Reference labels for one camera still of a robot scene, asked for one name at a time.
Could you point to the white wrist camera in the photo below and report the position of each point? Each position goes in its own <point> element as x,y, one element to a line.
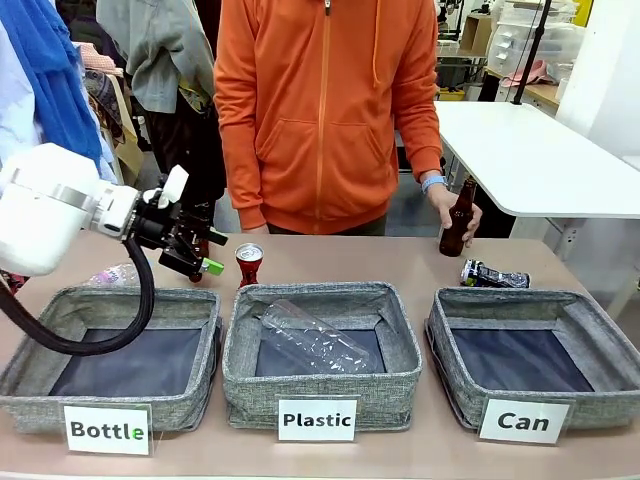
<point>172,187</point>

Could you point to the person's left hand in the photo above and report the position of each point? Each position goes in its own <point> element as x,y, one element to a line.
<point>442,205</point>

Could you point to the black hanging garment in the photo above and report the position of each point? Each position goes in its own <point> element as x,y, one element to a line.
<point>185,150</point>

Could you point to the cardboard box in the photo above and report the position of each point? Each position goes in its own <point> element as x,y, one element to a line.
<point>476,32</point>

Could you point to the clear plastic storage drawers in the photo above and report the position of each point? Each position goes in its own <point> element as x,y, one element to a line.
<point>540,45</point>

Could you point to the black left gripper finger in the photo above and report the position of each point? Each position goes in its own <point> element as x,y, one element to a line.
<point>215,236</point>
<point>192,267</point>

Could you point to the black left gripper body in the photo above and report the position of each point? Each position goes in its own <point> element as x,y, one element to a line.
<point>167,227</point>

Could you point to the dark blue crushed can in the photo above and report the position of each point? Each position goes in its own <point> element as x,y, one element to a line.
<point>495,276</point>

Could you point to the grey basket labelled Can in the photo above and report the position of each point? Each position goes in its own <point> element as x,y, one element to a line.
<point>615,400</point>

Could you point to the white Bottle label sign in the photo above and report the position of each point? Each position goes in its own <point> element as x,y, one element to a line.
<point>107,430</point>

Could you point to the grey hanging jacket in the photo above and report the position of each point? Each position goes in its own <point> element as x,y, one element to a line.
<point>160,50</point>

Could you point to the light blue wrist band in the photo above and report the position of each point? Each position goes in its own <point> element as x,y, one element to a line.
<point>433,183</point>

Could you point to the pink cloth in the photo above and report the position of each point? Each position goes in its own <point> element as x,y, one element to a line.
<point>530,75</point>

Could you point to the person torso orange hoodie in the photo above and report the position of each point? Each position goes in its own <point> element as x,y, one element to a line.
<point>320,110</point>

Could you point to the white hanging shirt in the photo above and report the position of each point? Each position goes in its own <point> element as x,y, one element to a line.
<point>17,110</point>

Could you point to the brown glass bottle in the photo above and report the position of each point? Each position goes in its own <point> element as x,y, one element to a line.
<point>456,225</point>

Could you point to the black stand pole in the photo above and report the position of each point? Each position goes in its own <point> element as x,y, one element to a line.
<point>532,50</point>

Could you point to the red crushed drink can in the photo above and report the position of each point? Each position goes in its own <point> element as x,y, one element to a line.
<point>249,265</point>

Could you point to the person's right forearm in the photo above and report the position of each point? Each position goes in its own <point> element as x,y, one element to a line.
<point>242,175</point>

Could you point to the blue hanging cloth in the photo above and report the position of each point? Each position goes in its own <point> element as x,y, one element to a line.
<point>55,75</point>

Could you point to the person's left forearm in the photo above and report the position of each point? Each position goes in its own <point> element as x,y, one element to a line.
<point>425,140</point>

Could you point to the white Can label sign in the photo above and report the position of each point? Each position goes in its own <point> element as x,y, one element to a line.
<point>523,421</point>

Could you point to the person's right hand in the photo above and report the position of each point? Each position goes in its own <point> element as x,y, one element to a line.
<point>256,229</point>

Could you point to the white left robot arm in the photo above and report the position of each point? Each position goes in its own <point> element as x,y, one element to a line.
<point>45,210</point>

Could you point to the grey basket labelled Plastic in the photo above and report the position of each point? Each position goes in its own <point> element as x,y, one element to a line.
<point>325,390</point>

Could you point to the crushed bottle with pink label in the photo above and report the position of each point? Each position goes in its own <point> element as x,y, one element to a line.
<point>112,275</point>

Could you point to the white Plastic label sign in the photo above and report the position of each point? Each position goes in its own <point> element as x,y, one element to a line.
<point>316,420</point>

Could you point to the patterned brown hanging cloth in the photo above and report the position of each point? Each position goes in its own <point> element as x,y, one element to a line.
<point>102,100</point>

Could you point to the white side table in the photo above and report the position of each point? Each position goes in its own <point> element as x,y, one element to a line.
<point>525,160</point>

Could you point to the clear plastic bottle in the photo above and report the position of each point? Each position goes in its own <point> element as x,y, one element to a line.
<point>315,340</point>

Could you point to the grey basket labelled Bottle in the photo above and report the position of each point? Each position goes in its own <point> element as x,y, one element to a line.
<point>200,360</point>

